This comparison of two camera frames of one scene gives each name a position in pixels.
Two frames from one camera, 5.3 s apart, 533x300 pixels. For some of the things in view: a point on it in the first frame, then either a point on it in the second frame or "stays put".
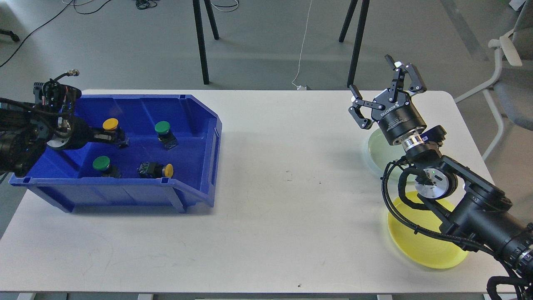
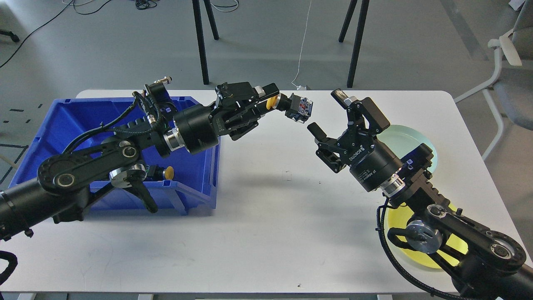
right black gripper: [396, 118] to [372, 167]
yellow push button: [110, 126] to [297, 108]
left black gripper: [72, 133] to [199, 126]
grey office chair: [511, 91] stays put
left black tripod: [199, 29] stays put
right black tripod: [364, 13] stays put
